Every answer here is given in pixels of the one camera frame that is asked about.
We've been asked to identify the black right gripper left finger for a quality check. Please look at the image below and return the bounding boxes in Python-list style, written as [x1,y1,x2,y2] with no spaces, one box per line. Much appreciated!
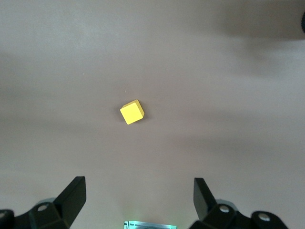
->
[0,176,86,229]

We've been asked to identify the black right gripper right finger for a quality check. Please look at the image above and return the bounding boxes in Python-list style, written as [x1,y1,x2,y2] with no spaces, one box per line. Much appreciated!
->
[190,177,290,229]

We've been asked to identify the yellow cube block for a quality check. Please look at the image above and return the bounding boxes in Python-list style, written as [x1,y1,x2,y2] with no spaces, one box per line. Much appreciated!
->
[120,99,145,125]

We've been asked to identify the black cylinder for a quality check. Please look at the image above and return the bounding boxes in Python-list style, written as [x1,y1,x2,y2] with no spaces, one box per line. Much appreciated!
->
[297,11,305,33]

